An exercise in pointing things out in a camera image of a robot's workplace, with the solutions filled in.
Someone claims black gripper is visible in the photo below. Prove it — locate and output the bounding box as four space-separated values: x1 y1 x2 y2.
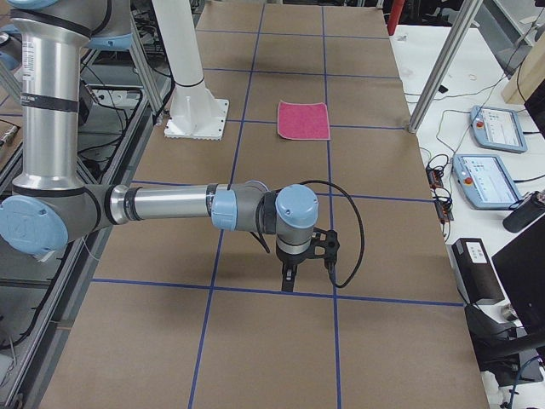
276 248 315 292

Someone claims pink and grey towel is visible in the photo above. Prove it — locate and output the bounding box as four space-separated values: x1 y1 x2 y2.
277 101 330 141

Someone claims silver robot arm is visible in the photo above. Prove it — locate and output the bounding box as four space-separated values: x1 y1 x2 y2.
1 1 318 291

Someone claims black box with label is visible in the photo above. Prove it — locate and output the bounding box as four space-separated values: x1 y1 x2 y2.
451 238 505 305

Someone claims near teach pendant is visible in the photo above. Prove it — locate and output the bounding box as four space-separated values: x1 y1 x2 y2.
452 154 522 210

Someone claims teach pendant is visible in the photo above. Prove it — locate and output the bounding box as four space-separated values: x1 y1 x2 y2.
470 106 527 153
452 154 522 210

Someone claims black monitor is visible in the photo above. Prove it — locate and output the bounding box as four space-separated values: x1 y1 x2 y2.
492 224 544 332

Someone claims far teach pendant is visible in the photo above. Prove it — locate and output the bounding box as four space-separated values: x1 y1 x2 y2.
470 106 527 153

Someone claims black water bottle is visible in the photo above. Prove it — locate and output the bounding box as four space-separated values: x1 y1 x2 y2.
502 191 544 233

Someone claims black camera cable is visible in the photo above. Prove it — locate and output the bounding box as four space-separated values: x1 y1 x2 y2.
300 180 365 288

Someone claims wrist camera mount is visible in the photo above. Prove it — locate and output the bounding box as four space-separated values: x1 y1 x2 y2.
309 228 340 274

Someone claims aluminium side frame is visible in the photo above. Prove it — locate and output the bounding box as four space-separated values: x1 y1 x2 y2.
1 38 168 408

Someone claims aluminium frame post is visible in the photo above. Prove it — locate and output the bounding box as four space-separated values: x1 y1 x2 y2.
407 0 484 134

